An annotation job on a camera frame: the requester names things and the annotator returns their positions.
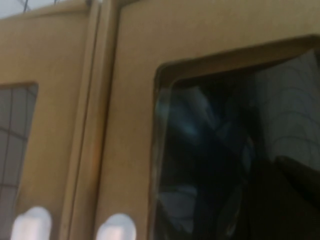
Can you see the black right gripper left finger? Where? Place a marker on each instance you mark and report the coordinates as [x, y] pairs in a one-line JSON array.
[[267, 215]]

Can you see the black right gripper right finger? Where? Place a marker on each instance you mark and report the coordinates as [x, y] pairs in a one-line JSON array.
[[302, 180]]

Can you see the brown cardboard shoe box drawer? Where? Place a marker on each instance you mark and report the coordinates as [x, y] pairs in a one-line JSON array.
[[140, 62]]

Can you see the brown cardboard shoe box sleeve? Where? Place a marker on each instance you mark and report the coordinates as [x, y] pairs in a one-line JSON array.
[[106, 50]]

